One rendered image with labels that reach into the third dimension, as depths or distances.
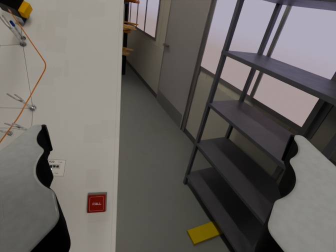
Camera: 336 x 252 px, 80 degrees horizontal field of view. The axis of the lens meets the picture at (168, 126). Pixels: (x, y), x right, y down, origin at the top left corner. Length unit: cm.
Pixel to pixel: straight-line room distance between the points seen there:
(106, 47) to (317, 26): 142
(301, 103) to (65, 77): 155
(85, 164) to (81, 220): 17
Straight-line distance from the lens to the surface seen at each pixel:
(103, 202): 67
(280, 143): 151
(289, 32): 190
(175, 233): 194
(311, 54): 178
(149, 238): 188
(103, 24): 85
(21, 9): 80
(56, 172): 72
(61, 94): 75
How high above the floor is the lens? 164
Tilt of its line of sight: 31 degrees down
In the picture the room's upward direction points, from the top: 11 degrees clockwise
